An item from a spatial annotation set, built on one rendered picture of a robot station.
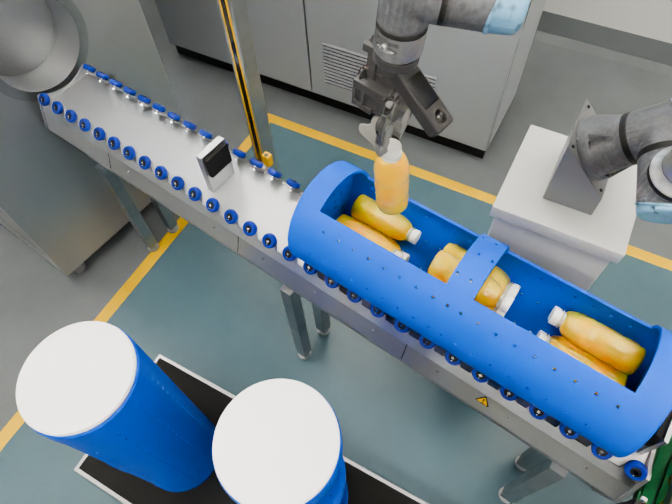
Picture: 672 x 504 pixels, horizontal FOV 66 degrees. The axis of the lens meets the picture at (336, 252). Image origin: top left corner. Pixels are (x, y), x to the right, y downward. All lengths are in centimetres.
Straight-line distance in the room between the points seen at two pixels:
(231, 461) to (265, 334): 128
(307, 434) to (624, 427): 63
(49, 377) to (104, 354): 13
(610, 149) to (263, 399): 94
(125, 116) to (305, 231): 99
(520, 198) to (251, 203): 79
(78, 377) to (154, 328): 122
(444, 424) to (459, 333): 116
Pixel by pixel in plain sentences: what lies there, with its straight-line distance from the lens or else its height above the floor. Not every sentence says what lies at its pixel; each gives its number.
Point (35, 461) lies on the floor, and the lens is 259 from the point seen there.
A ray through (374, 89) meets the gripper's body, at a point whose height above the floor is 164.
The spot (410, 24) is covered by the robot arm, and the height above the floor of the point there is 177.
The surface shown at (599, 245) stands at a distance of 137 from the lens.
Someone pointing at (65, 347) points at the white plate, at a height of 104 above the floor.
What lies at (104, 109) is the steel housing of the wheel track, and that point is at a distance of 209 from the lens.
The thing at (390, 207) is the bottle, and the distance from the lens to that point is 108.
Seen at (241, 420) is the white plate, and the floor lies 104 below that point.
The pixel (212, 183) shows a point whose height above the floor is 97.
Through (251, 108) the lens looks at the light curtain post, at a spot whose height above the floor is 93.
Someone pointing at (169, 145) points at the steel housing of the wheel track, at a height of 93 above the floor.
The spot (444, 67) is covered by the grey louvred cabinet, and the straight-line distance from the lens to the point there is 270.
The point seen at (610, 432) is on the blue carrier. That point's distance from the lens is 120.
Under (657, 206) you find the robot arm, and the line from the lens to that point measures 118.
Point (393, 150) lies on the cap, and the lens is 96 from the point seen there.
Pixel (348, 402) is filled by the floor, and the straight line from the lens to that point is 228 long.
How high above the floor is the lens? 220
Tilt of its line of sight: 58 degrees down
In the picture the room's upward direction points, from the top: 4 degrees counter-clockwise
